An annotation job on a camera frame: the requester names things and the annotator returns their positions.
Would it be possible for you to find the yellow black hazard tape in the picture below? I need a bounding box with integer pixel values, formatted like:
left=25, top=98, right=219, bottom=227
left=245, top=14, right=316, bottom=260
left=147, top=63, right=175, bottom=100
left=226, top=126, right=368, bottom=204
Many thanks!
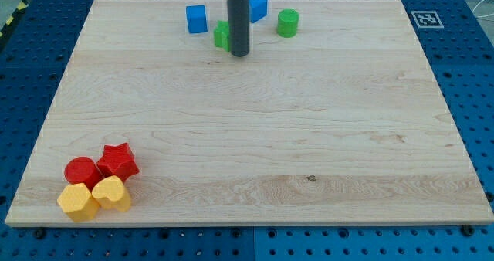
left=1, top=0, right=29, bottom=39

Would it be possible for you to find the yellow hexagon block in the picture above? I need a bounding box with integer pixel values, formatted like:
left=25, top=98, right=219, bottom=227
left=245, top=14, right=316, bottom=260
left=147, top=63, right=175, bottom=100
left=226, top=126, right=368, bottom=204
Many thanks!
left=57, top=183, right=100, bottom=222

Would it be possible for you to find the wooden board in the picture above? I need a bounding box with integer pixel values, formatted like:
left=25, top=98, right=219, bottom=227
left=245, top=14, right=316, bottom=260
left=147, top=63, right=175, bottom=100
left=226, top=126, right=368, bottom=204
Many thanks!
left=5, top=0, right=493, bottom=228

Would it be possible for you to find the black white fiducial marker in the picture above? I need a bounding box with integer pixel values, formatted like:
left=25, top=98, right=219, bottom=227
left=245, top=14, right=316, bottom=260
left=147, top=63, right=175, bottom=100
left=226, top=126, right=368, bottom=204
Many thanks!
left=411, top=11, right=444, bottom=29

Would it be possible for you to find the red star block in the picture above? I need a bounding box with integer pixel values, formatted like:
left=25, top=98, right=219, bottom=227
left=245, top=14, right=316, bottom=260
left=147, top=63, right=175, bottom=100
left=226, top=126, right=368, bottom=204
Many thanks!
left=96, top=143, right=140, bottom=182

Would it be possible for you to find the white cable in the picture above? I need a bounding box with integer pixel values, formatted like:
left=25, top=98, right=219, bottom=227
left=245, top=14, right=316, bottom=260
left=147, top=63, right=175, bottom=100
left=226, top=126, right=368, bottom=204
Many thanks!
left=471, top=0, right=494, bottom=22

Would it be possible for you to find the blue triangular block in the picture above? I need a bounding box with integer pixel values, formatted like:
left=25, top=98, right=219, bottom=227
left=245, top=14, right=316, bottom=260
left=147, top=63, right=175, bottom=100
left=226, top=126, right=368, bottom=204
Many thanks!
left=249, top=0, right=268, bottom=23

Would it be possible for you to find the green star block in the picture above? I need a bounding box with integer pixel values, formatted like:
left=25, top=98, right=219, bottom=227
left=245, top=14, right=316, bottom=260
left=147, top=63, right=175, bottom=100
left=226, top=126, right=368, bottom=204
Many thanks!
left=214, top=20, right=230, bottom=52

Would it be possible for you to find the green cylinder block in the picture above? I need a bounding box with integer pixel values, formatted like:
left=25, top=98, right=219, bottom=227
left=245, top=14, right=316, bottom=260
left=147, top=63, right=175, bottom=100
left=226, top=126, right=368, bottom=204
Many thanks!
left=276, top=8, right=299, bottom=38

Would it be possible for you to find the yellow heart block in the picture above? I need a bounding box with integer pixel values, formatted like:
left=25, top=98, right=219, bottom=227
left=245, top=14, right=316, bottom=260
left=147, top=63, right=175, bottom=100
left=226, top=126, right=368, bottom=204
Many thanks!
left=92, top=176, right=131, bottom=212

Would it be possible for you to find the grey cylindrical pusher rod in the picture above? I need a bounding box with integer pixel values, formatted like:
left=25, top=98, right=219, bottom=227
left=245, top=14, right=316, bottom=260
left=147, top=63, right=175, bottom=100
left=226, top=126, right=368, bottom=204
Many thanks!
left=227, top=0, right=250, bottom=57

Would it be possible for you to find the red cylinder block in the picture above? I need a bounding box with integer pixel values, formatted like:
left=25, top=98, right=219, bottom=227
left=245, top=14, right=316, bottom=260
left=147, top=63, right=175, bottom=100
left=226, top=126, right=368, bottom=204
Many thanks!
left=64, top=156, right=103, bottom=191

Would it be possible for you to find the blue cube block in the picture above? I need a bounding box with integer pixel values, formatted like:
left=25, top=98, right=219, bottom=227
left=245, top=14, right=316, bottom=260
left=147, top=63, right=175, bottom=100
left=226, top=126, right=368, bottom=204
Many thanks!
left=185, top=5, right=208, bottom=34

